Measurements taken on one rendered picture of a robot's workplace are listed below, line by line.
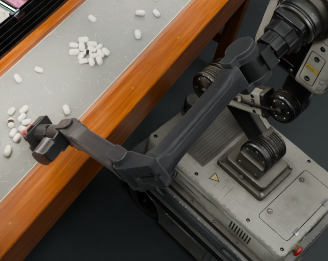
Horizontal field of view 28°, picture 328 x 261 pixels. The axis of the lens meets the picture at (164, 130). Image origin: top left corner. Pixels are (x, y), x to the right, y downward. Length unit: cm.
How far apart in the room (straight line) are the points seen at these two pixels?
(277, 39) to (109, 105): 74
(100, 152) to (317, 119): 188
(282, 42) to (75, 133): 60
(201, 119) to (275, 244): 92
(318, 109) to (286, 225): 113
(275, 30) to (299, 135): 169
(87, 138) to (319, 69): 64
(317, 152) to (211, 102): 176
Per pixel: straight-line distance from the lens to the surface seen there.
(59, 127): 184
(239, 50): 156
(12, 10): 188
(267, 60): 157
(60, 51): 229
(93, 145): 167
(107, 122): 208
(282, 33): 158
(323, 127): 332
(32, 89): 218
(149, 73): 223
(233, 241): 240
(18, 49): 225
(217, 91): 151
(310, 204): 244
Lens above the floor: 244
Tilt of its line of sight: 53 degrees down
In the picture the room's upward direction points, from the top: 16 degrees clockwise
